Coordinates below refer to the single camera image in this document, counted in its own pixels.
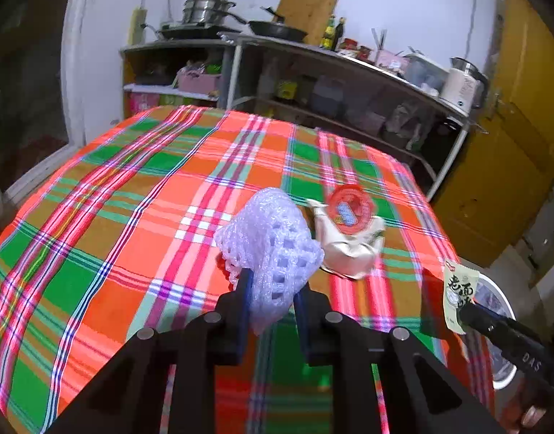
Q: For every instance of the yellow label bottle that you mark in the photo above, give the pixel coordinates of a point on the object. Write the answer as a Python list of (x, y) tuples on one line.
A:
[(286, 90)]

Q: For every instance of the white foam fruit net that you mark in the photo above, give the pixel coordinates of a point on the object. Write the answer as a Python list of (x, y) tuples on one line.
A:
[(272, 244)]

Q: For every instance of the yellow power strip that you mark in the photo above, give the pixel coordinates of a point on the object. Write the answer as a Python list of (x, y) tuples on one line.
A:
[(138, 25)]

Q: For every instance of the translucent bin liner bag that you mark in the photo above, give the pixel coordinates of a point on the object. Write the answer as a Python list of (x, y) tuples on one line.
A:
[(491, 294)]

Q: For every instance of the red jar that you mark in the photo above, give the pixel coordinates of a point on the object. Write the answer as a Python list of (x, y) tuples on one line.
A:
[(349, 46)]

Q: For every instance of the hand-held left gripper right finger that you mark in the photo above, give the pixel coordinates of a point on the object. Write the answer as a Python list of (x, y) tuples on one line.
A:
[(301, 323)]

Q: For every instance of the small white shelf unit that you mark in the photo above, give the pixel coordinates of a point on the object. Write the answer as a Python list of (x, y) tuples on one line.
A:
[(177, 45)]

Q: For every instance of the beige snack packet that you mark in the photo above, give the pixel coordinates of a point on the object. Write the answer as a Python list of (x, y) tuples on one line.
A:
[(455, 294)]

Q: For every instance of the black cooktop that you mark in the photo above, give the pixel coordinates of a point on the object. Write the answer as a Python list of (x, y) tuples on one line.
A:
[(195, 31)]

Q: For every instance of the wooden cutting board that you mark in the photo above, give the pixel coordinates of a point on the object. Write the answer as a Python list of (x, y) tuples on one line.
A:
[(308, 11)]

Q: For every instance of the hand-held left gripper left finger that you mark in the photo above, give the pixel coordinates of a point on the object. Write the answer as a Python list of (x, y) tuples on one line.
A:
[(244, 312)]

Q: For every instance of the pink basket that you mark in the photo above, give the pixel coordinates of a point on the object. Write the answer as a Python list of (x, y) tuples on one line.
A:
[(199, 81)]

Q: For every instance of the white electric kettle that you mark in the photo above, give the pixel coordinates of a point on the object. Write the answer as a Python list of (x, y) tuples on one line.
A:
[(460, 88)]

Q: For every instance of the pink utensil box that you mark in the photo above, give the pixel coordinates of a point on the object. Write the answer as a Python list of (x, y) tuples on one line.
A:
[(390, 61)]

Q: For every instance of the person's right hand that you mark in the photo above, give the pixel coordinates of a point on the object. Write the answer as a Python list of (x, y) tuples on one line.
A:
[(532, 416)]

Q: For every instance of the plaid tablecloth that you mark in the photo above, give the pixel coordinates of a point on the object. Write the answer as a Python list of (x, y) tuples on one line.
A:
[(123, 190)]

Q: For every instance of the crumpled plastic bags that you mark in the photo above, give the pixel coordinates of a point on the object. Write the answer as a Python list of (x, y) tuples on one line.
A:
[(403, 122)]

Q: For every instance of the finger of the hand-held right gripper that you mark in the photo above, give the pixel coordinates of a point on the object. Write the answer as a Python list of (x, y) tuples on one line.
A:
[(485, 325)]

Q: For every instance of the white plastic bottle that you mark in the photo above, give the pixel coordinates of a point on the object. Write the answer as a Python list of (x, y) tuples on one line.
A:
[(267, 81)]

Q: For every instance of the white round bin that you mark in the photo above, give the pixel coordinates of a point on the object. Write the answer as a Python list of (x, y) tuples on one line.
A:
[(503, 376)]

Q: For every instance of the steel steamer pot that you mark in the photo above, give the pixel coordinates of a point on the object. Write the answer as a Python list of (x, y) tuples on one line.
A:
[(204, 9)]

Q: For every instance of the yellow wooden door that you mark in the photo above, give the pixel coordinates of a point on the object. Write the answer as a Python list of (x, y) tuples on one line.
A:
[(507, 167)]

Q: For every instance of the steel kitchen shelf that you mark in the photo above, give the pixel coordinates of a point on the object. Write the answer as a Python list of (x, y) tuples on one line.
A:
[(349, 61)]

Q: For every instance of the clear plastic container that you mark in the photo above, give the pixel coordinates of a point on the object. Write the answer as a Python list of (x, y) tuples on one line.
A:
[(424, 74)]

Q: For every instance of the black frying pan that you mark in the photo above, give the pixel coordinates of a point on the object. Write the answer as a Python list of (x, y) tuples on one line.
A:
[(279, 30)]

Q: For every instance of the dark oil jug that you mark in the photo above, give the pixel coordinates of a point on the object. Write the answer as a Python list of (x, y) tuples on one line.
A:
[(327, 97)]

